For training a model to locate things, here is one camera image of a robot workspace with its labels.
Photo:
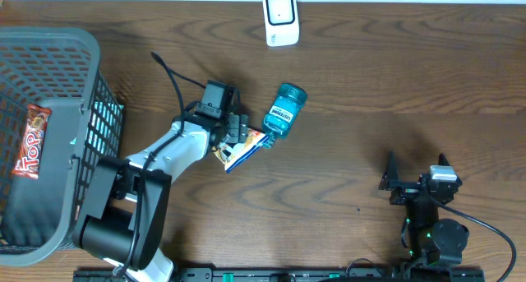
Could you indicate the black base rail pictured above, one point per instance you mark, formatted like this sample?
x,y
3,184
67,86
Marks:
x,y
354,274

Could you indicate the yellow snack bag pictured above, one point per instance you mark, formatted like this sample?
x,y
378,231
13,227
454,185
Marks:
x,y
232,155

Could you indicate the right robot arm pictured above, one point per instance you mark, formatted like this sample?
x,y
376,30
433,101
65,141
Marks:
x,y
432,241

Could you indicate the blue mouthwash bottle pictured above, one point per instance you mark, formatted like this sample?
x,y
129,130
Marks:
x,y
278,122

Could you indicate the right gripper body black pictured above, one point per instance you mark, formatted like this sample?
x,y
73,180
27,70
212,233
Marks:
x,y
405,193

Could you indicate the white barcode scanner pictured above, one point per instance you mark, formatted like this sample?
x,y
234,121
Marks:
x,y
281,22

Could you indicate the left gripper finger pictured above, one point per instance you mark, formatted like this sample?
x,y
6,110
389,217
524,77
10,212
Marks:
x,y
233,129
243,128

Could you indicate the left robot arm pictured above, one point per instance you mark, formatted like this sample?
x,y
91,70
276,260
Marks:
x,y
122,217

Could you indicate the red Top snack bar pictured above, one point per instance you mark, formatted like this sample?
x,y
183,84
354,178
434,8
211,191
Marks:
x,y
32,142

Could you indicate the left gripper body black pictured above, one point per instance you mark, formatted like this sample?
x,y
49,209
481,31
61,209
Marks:
x,y
224,113

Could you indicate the grey plastic shopping basket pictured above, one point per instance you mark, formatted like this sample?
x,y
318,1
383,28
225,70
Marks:
x,y
58,69

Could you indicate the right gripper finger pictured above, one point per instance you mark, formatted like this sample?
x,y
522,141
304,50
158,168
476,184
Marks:
x,y
442,160
391,175

